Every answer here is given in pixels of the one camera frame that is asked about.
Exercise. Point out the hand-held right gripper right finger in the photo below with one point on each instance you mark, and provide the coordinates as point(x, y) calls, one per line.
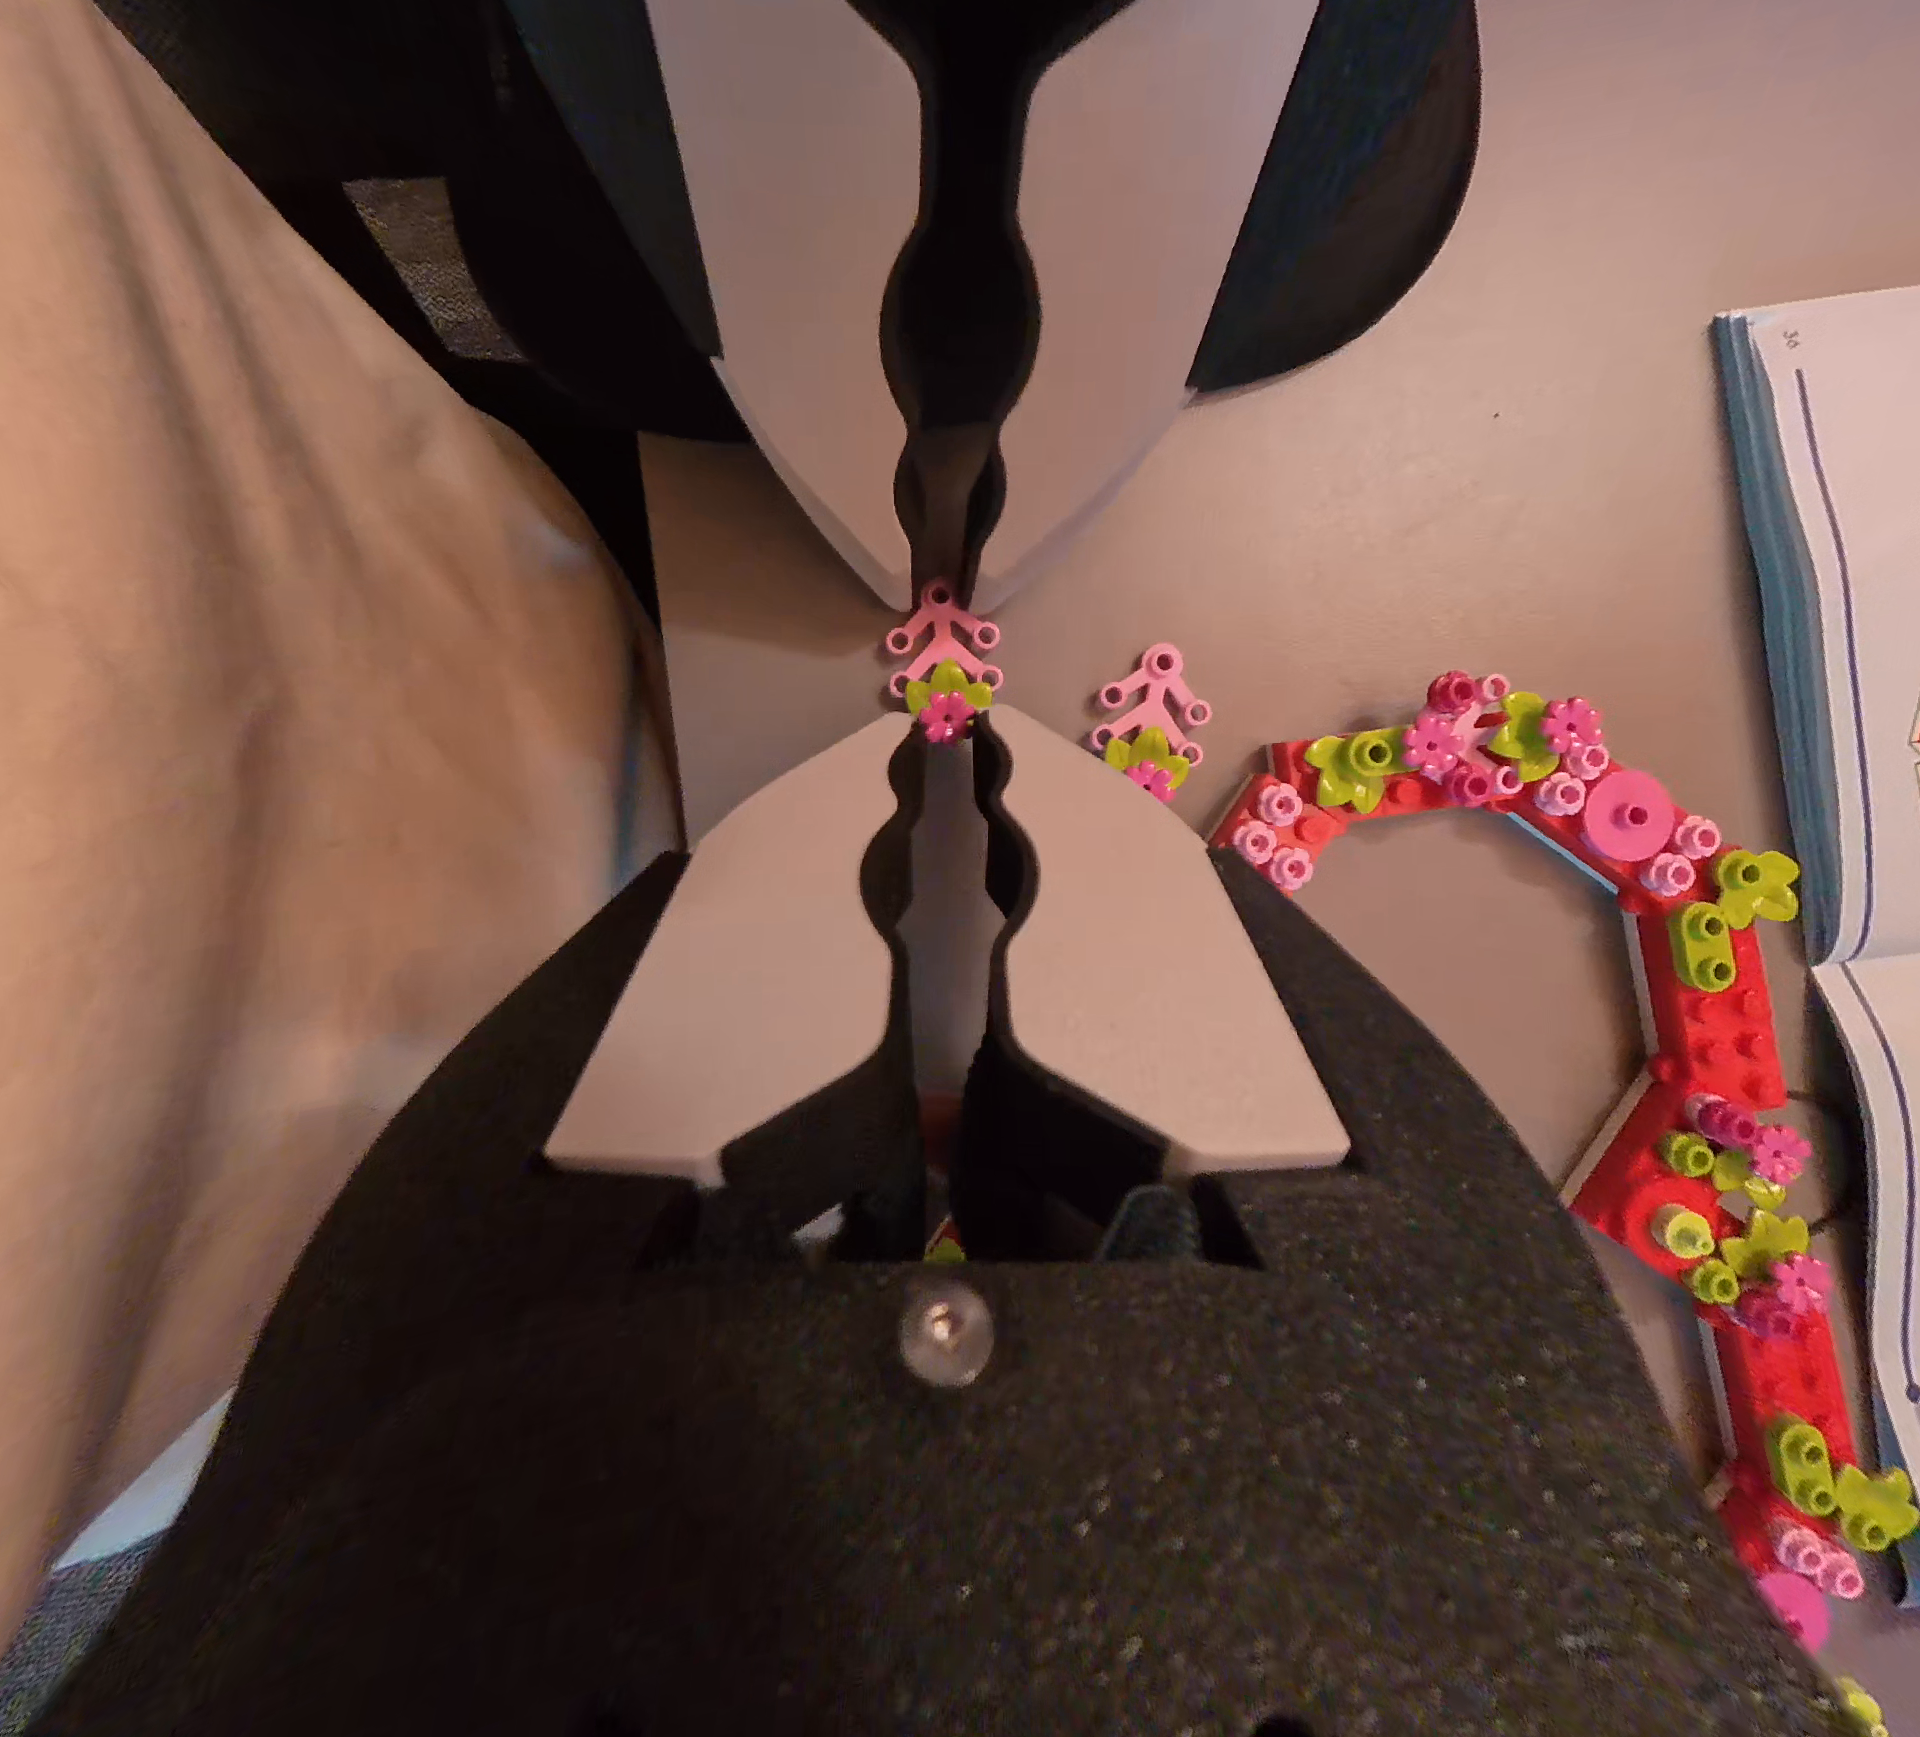
point(1154, 987)

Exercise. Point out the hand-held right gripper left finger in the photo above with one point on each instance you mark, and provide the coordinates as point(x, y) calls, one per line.
point(721, 987)

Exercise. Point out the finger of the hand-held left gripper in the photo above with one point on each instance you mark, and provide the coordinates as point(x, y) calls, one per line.
point(780, 192)
point(1170, 192)

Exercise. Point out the pink branch piece with flower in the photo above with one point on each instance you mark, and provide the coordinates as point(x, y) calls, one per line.
point(1153, 726)
point(943, 666)

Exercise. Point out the red brick wreath with flowers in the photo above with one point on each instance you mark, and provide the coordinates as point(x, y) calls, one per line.
point(1711, 1033)

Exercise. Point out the grey woven cloth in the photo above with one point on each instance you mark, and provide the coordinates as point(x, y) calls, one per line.
point(60, 1648)

